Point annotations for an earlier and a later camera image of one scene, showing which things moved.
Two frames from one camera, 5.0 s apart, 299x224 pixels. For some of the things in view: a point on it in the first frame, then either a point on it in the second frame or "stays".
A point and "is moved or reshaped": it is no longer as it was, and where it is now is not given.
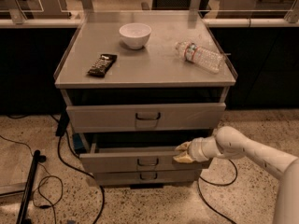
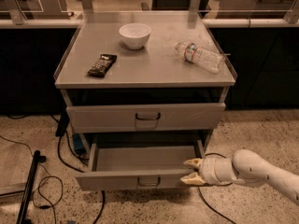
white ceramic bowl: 135,35 stays
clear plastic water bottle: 209,61 stays
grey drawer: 146,117 stays
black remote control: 102,64 stays
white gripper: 195,149 -> 207,170
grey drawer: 159,159 is moved or reshaped
